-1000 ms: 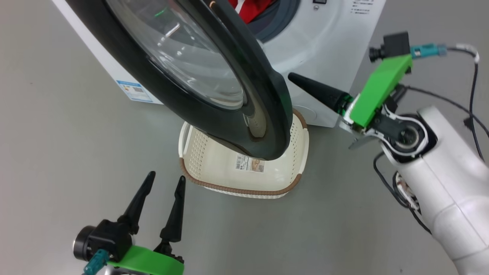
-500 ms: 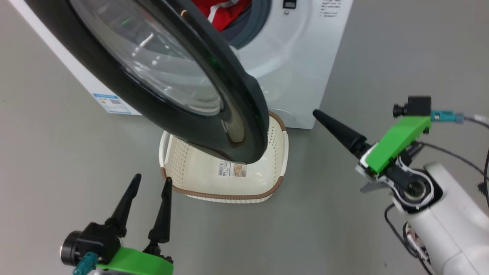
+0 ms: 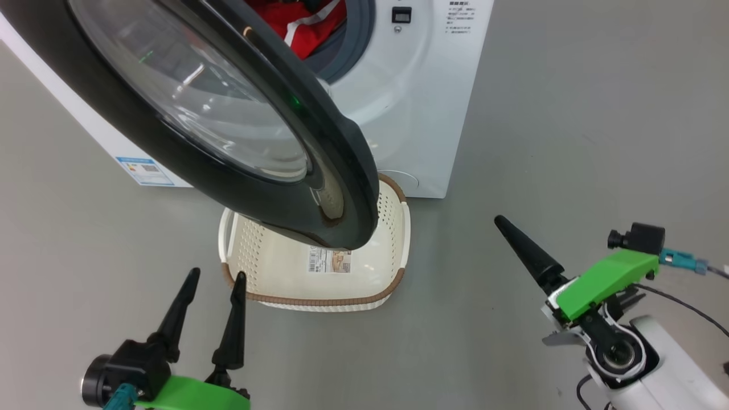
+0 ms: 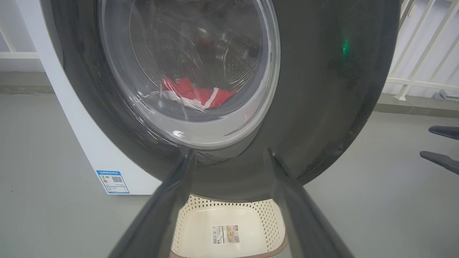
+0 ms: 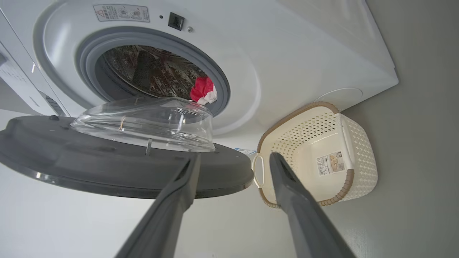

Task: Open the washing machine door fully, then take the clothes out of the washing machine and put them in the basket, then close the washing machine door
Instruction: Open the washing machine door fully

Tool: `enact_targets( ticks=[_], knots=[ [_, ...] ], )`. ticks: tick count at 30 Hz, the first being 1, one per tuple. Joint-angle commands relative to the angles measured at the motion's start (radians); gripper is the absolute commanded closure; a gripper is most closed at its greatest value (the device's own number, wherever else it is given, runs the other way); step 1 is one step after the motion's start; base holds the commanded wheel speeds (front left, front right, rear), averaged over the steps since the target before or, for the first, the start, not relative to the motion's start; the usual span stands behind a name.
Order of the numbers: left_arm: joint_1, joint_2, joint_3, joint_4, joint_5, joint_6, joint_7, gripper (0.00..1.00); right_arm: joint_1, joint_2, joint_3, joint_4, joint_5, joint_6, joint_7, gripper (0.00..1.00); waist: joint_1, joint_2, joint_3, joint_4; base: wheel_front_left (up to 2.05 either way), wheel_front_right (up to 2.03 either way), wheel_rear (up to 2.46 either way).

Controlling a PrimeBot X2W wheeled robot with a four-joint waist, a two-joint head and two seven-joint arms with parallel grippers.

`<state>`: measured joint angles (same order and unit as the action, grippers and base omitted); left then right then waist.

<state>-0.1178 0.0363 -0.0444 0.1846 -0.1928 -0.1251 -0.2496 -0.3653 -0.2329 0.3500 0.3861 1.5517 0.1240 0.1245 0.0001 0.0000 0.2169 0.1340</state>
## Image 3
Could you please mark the black round glass machine door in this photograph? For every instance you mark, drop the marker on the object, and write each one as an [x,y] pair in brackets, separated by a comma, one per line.
[342,148]

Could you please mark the white front-load washing machine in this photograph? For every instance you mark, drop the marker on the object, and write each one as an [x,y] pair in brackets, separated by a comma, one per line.
[398,114]

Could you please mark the teal left camera connector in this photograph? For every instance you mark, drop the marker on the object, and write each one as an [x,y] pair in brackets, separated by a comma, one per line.
[121,397]

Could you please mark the teal camera connector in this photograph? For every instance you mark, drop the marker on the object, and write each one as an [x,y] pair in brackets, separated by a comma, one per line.
[121,397]
[680,260]

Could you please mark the red garment white stripes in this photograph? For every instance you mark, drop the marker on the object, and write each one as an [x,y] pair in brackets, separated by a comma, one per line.
[307,34]

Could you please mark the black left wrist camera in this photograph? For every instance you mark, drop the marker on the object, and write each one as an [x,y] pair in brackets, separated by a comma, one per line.
[131,364]

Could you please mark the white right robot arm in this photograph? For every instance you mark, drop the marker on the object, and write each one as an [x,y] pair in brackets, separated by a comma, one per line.
[672,370]

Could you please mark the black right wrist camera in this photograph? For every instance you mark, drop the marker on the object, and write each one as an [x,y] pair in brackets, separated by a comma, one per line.
[643,238]

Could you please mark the barcode label in basket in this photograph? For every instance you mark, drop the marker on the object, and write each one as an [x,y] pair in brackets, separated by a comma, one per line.
[330,260]

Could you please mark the printed text notice sticker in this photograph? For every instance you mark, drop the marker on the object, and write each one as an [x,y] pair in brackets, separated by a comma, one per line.
[460,17]

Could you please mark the black square door latch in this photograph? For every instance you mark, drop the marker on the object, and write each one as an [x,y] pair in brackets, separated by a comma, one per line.
[401,15]

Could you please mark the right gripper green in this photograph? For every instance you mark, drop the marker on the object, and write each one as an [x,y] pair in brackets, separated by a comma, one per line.
[603,282]

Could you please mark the round white filter cover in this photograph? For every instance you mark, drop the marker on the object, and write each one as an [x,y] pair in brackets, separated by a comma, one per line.
[401,179]

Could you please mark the grey rubber door gasket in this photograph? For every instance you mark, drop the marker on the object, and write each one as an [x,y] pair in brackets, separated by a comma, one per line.
[356,40]

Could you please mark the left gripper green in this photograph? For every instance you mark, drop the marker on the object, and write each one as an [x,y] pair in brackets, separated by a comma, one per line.
[193,396]

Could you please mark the cream perforated laundry basket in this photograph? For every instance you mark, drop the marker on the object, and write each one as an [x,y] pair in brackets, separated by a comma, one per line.
[285,273]

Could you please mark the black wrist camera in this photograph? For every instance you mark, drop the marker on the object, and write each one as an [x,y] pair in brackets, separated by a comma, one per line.
[131,364]
[643,238]

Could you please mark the blue energy label sticker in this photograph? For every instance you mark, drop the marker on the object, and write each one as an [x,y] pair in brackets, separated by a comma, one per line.
[147,171]

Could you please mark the teal right camera connector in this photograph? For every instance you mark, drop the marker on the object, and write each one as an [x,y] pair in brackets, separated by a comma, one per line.
[680,260]

